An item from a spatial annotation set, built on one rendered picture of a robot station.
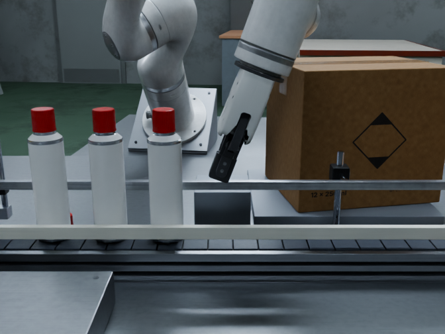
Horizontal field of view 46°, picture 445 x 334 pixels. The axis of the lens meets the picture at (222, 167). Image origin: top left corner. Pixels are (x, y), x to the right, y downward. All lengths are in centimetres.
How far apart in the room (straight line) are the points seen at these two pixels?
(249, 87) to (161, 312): 33
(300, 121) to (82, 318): 53
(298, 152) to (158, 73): 49
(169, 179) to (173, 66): 60
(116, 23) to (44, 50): 819
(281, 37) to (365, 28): 791
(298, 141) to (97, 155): 39
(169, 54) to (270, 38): 65
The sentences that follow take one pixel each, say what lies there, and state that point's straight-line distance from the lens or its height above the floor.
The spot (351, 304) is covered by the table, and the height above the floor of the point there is 83.
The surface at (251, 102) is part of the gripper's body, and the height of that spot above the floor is 110.
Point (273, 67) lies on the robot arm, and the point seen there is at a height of 115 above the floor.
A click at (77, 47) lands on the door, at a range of 912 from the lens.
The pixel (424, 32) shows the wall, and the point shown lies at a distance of 880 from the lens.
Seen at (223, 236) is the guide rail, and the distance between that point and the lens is 79.
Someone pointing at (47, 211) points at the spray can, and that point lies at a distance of 84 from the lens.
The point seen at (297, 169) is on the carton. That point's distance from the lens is 101.
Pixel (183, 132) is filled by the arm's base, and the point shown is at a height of 88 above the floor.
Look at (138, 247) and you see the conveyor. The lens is 82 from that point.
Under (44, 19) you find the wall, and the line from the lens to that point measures 936.
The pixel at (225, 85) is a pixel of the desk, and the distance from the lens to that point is 677.
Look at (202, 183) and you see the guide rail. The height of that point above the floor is 96.
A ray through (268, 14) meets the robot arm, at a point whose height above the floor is 122.
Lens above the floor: 123
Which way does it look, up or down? 17 degrees down
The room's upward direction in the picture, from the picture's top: straight up
